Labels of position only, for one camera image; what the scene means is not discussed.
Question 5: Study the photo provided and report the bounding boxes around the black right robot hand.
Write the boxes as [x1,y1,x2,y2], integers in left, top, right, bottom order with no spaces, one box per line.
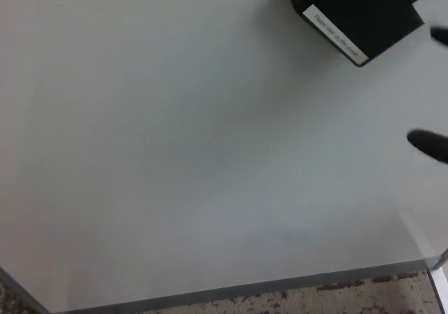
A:
[406,26,448,164]

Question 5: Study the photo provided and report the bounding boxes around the black magnetic container white label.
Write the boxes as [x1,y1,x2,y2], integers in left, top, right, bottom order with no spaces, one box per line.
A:
[286,0,445,68]

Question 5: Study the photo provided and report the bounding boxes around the whiteboard with silver frame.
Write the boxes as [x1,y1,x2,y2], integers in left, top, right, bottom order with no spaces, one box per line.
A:
[0,0,448,314]

